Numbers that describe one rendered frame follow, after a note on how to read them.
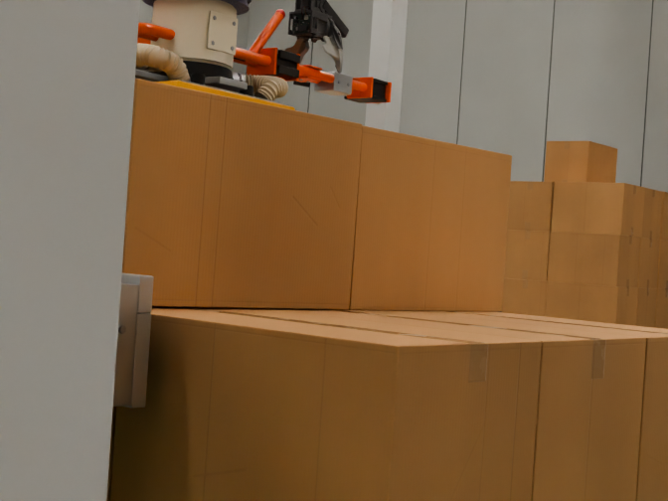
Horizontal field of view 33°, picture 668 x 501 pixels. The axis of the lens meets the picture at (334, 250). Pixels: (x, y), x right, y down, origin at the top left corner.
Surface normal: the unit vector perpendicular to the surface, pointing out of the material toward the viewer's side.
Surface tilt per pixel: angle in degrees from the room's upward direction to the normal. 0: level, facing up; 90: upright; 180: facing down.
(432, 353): 90
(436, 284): 90
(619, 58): 90
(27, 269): 90
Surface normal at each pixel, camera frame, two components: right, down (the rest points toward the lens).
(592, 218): -0.61, -0.04
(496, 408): 0.76, 0.05
